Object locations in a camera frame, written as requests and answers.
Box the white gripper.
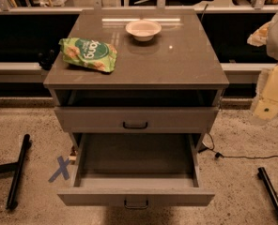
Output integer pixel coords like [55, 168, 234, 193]
[247, 13, 278, 125]

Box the green rice chip bag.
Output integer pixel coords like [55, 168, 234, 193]
[59, 37, 117, 73]

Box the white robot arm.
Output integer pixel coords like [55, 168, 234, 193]
[247, 12, 278, 124]

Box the grey drawer cabinet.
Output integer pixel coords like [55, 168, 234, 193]
[44, 9, 228, 146]

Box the black stand leg right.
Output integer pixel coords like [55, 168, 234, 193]
[258, 167, 278, 215]

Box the black stand leg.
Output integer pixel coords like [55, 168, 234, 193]
[258, 167, 278, 215]
[0, 134, 32, 210]

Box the white bowl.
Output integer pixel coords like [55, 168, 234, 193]
[126, 20, 162, 41]

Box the black clamp object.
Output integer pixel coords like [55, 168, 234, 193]
[38, 50, 54, 70]

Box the blue tape cross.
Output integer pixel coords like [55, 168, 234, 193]
[48, 156, 70, 183]

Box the black stand leg left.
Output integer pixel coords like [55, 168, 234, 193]
[0, 134, 32, 210]

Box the black power cable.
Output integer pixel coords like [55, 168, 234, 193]
[197, 132, 278, 160]

